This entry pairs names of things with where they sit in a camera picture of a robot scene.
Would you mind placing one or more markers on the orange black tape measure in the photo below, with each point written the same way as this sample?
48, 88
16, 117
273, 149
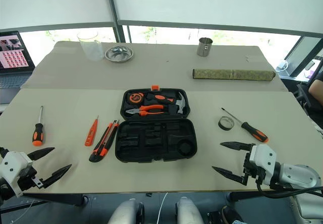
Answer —
135, 98

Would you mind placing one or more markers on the black electrical tape roll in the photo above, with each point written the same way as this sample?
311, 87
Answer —
223, 125

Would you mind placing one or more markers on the silver robot leg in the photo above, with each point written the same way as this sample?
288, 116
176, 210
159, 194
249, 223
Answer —
189, 212
126, 212

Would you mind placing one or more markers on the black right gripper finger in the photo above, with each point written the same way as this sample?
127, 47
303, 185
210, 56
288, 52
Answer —
237, 145
232, 176

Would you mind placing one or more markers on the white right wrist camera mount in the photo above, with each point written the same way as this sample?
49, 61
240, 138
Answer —
263, 158

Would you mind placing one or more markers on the thick shaft orange black screwdriver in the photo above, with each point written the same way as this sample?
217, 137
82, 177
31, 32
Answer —
38, 134

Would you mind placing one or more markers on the open laptop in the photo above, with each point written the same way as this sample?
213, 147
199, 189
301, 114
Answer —
13, 55

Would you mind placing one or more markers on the seated person in black shirt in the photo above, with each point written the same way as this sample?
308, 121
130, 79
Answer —
316, 87

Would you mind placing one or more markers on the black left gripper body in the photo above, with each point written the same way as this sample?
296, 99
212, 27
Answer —
27, 177

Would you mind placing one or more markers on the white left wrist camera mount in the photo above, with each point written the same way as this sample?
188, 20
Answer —
12, 166

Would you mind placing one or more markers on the stainless steel cup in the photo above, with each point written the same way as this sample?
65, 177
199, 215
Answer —
204, 47

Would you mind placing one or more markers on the black office chair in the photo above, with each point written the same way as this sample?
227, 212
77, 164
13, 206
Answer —
304, 96

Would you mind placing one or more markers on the stainless steel bowl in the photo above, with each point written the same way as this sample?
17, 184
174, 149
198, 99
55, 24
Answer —
118, 54

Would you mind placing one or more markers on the orange voltage tester pen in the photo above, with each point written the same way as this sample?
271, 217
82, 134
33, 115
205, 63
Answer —
90, 134

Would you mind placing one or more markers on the rolled olive patterned scroll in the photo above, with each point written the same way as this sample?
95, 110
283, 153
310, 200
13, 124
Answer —
232, 74

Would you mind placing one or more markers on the dark window frame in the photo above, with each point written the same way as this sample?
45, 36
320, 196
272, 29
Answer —
114, 12

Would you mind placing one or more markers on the black shoe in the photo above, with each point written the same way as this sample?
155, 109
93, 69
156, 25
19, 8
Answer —
230, 215

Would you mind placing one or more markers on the silver right robot leg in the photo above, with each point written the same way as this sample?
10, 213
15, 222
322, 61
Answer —
189, 212

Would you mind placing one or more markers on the white roller blind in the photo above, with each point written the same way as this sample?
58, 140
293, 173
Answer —
214, 2
50, 2

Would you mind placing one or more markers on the clear plastic measuring jug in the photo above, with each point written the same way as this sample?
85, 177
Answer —
90, 48

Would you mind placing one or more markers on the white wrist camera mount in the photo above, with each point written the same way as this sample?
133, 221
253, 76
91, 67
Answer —
12, 166
263, 158

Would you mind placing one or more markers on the thin shaft orange black screwdriver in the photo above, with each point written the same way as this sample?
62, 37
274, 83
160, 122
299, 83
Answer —
255, 132

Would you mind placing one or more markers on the black tool case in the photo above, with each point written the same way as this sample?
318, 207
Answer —
156, 143

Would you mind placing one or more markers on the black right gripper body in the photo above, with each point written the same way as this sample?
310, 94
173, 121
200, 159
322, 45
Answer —
252, 171

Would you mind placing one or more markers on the black table frame bar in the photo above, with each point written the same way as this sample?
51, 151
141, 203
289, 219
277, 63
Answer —
58, 198
247, 195

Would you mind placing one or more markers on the orange black utility knife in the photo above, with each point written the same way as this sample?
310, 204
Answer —
102, 144

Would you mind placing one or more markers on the silver left robot leg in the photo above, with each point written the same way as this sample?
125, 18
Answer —
126, 212

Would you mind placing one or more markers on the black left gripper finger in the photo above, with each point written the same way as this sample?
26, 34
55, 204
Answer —
40, 153
56, 174

